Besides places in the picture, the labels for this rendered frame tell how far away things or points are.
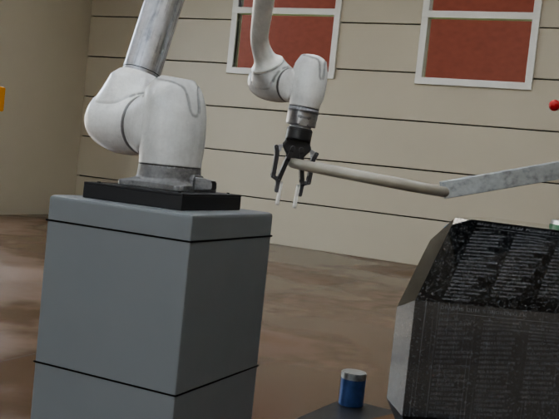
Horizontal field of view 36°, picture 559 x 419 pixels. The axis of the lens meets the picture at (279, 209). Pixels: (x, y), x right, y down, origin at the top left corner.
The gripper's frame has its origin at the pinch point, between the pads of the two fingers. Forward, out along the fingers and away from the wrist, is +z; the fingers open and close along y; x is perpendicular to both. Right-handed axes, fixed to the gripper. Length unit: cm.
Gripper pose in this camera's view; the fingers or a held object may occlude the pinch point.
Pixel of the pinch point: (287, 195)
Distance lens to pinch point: 252.1
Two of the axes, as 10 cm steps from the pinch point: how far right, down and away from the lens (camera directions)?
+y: 9.7, 1.7, 1.5
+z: -1.8, 9.8, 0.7
